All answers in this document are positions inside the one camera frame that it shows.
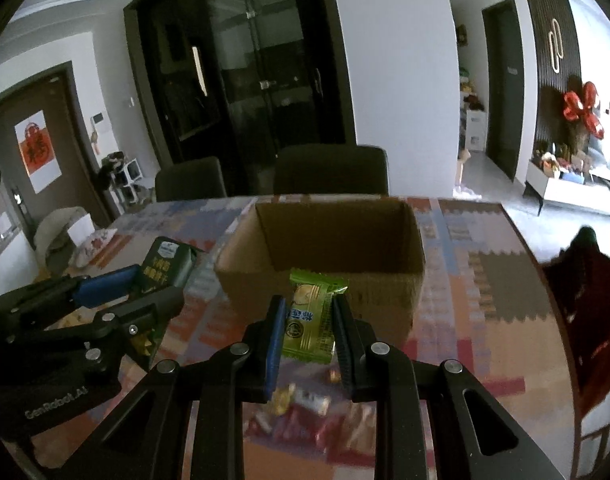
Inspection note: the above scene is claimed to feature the small white shelf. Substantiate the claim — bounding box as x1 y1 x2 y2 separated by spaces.
112 156 144 203

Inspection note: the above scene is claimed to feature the wooden chair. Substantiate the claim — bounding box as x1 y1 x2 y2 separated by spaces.
575 400 610 480

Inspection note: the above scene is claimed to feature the dark green snack packet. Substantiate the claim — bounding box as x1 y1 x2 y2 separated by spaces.
128 237 198 361

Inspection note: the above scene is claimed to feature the white loop wall light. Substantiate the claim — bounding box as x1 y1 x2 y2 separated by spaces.
547 17 566 75

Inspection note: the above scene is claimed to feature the dark slatted wall panel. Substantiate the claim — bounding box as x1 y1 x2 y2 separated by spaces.
520 0 586 161

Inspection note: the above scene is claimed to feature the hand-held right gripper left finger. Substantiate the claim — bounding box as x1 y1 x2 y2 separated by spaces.
50 296 288 480

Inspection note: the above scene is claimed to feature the dark interior door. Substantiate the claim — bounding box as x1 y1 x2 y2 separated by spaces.
482 0 528 181

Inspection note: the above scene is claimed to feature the beige cloth bundle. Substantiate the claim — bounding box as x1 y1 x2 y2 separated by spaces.
32 206 93 276

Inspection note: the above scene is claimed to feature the clutter of small cabinet ornaments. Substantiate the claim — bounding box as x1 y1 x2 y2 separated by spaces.
532 142 593 178

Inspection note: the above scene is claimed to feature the light green snack packet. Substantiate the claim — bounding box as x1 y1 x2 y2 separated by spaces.
281 268 349 366

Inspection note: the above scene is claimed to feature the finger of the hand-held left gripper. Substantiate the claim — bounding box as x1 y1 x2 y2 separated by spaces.
5 286 186 376
0 266 142 332

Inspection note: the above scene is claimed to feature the dark glass sliding door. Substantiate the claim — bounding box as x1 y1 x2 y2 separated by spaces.
124 0 358 196

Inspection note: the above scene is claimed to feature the brown cardboard box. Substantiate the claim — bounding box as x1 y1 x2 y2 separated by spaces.
214 197 427 348

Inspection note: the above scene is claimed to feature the pile of assorted snack packets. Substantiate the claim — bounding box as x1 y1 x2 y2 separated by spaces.
242 367 386 463

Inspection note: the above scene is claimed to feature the white low cabinet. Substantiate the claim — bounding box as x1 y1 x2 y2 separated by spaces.
525 159 610 218

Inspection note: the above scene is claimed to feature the patchwork printed tablecloth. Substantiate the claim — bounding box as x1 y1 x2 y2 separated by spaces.
0 195 580 480

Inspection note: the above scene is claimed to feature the brown entry door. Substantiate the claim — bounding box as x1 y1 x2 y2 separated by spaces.
0 61 111 241

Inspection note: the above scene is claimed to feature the red flower decoration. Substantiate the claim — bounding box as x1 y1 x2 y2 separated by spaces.
563 81 604 140

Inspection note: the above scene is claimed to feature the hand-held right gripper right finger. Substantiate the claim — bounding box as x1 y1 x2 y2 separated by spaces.
331 292 566 480

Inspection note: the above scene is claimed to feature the red and white door poster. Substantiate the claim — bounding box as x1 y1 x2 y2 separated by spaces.
14 110 62 192

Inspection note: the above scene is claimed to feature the shelf with toys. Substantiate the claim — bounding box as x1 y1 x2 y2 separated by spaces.
457 25 488 153

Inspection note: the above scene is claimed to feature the dark dining chair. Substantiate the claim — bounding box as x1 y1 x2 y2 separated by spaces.
155 156 229 202
273 144 390 197

